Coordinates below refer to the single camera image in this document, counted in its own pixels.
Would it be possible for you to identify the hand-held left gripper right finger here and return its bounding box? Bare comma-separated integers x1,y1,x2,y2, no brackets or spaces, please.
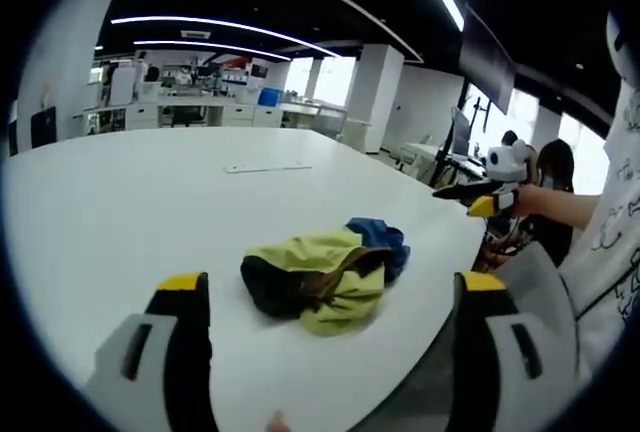
446,271,584,432

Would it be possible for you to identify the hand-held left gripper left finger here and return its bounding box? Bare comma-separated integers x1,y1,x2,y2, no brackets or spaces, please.
82,271,219,432

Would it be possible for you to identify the green blue black garment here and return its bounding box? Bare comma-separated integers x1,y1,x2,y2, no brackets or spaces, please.
239,216,413,338

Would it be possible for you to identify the person's left hand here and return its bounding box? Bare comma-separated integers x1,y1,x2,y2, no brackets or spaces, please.
266,408,292,432

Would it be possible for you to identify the desk monitor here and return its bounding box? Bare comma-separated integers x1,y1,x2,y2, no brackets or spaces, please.
448,105,474,159

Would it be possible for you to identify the black hanging screen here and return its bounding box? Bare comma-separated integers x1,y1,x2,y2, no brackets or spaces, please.
458,2,517,114

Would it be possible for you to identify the person in white shirt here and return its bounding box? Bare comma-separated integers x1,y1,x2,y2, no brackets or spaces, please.
557,74,640,406

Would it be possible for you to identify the white worn device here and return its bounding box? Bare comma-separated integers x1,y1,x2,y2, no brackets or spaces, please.
605,5,640,79

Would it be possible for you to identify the blue box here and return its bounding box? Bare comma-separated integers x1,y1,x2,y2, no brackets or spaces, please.
257,86,283,109

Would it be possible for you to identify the row of white cabinets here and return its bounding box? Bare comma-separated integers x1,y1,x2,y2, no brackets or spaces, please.
82,100,282,129

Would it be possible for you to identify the black chair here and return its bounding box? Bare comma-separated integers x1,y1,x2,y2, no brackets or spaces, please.
30,105,58,151

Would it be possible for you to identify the short ceiling light strip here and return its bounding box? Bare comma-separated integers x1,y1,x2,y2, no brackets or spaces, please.
133,39,292,62

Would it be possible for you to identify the long ceiling light strip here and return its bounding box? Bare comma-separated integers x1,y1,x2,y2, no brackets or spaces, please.
110,15,342,59

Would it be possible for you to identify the red cable bundle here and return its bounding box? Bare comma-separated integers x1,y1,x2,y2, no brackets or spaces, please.
479,221,532,264

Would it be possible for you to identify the white table cable cover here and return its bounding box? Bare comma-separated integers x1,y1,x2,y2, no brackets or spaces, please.
222,163,314,175

